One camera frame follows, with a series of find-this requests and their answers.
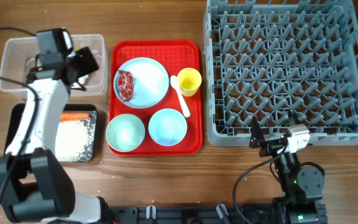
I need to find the red snack wrapper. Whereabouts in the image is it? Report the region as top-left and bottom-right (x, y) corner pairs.
(117, 70), (134, 101)

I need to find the yellow plastic cup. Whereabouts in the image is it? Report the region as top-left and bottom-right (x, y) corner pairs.
(177, 68), (202, 97)

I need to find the white plastic spoon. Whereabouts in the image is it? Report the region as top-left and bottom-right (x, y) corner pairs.
(170, 75), (191, 118)

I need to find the white tissue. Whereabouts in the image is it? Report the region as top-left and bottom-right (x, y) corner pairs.
(78, 75), (89, 85)

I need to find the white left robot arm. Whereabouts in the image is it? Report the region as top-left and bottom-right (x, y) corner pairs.
(0, 47), (109, 223)

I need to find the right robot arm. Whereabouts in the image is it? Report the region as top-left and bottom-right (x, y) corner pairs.
(249, 112), (328, 223)

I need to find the grey dishwasher rack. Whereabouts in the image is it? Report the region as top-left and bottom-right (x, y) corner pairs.
(203, 0), (358, 146)

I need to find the black food waste tray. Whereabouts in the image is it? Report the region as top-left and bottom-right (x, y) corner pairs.
(3, 103), (98, 164)

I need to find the orange carrot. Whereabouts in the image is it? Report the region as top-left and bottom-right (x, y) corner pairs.
(60, 113), (91, 122)

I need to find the clear plastic bin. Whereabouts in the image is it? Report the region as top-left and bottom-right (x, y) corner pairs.
(0, 34), (108, 97)

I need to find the light blue plate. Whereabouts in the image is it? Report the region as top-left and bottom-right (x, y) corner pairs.
(112, 57), (169, 109)

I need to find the spilled white rice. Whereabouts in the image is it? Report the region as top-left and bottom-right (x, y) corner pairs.
(54, 111), (96, 162)

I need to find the mint green bowl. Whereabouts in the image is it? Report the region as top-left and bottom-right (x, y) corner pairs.
(106, 114), (145, 152)

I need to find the light blue bowl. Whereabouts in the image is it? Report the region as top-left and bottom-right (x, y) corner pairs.
(148, 108), (188, 147)

